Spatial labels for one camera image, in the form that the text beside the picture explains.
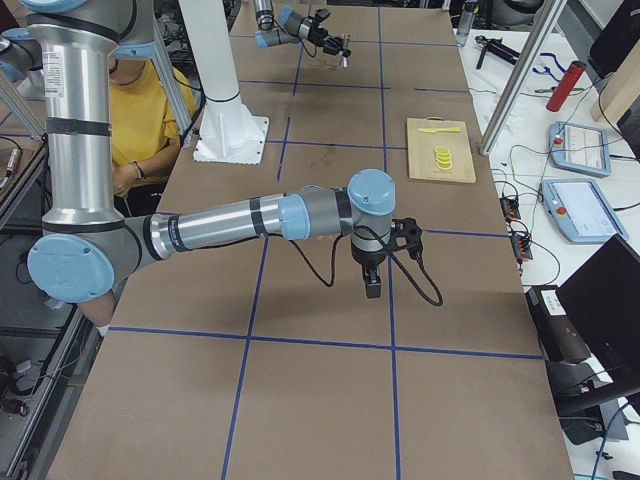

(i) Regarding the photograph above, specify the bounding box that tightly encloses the bamboo cutting board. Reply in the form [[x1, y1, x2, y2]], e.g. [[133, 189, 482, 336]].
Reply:
[[406, 118, 476, 184]]

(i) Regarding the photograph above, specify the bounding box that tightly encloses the orange circuit board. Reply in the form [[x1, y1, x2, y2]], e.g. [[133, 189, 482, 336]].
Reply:
[[499, 196, 521, 221], [510, 231, 533, 263]]

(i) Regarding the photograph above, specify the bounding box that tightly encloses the black computer box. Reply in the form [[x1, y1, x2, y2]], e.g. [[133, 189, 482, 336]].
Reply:
[[526, 285, 590, 364]]

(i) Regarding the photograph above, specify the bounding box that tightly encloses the blue lanyard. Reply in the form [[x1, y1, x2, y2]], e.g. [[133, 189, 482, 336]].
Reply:
[[532, 52, 567, 79]]

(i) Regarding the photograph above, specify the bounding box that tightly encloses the black monitor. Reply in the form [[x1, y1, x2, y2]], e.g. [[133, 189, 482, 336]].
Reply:
[[557, 235, 639, 381]]

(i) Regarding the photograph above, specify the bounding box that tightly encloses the orange circuit board lower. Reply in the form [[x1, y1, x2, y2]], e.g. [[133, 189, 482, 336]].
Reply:
[[510, 231, 533, 263]]

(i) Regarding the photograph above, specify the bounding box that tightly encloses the aluminium frame post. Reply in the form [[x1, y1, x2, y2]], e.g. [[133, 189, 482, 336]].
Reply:
[[479, 0, 567, 156]]

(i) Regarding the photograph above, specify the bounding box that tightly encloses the red thermos bottle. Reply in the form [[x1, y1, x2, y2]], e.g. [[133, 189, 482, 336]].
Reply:
[[546, 60, 586, 112]]

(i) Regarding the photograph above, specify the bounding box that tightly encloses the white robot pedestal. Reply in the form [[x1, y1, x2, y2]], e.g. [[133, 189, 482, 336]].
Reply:
[[179, 0, 269, 165]]

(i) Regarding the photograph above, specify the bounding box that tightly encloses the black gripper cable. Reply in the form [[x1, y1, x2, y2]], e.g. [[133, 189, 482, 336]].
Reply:
[[289, 227, 445, 307]]

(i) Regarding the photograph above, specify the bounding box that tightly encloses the clear water bottle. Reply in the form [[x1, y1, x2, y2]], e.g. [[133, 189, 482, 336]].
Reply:
[[455, 0, 479, 47]]

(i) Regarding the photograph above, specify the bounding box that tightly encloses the black handheld tool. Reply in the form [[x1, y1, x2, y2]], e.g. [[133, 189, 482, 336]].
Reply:
[[475, 35, 520, 70]]

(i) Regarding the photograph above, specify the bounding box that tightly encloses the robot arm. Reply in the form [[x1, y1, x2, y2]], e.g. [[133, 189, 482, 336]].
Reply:
[[253, 0, 351, 62], [28, 1, 396, 304]]

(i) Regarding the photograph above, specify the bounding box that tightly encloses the orange circuit board upper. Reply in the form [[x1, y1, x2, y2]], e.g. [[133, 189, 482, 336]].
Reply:
[[499, 196, 521, 221]]

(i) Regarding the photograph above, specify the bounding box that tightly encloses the person in yellow shirt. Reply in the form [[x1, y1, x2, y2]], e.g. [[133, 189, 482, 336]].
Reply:
[[109, 59, 181, 217]]

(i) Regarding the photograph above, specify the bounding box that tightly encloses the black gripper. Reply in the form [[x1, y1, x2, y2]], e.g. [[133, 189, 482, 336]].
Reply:
[[308, 25, 351, 57], [350, 230, 386, 298]]

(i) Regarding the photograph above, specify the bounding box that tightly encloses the teach pendant with red button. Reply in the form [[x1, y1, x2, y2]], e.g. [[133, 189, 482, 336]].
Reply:
[[549, 121, 611, 178]]

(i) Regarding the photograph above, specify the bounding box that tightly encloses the yellow plastic knife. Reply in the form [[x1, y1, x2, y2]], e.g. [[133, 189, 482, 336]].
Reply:
[[417, 127, 462, 134]]

